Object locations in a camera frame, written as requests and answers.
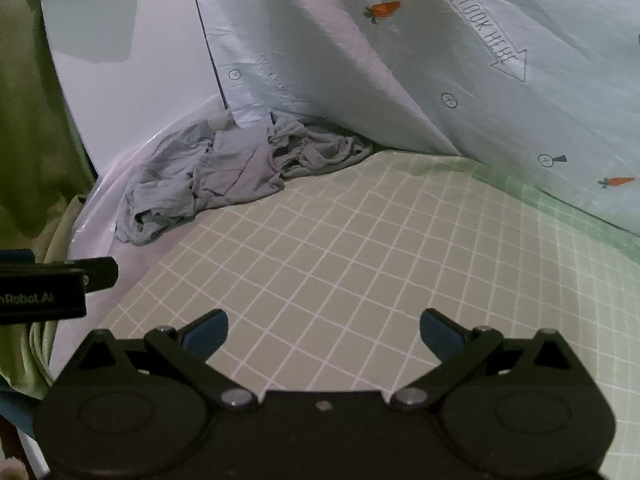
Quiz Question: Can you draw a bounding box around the light blue carrot-print blanket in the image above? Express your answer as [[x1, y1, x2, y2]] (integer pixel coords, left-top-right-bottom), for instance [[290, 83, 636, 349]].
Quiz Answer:
[[187, 0, 640, 238]]

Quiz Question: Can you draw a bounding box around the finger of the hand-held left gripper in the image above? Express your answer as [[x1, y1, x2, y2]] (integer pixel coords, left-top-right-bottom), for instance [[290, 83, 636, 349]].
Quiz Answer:
[[0, 257, 119, 292]]

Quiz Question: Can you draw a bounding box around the grey zip hoodie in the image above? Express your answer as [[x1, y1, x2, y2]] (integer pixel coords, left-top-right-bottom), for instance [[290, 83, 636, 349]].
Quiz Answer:
[[115, 111, 373, 246]]

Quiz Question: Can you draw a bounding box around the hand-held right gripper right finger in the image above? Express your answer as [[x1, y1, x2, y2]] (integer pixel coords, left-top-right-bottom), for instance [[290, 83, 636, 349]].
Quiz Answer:
[[391, 309, 576, 412]]

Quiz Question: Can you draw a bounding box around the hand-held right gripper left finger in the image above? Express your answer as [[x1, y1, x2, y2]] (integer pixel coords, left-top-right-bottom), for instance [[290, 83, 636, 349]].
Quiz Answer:
[[75, 309, 259, 411]]

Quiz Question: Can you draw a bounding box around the green curtain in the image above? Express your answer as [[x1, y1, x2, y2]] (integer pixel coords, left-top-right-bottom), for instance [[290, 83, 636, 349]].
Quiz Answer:
[[0, 0, 97, 401]]

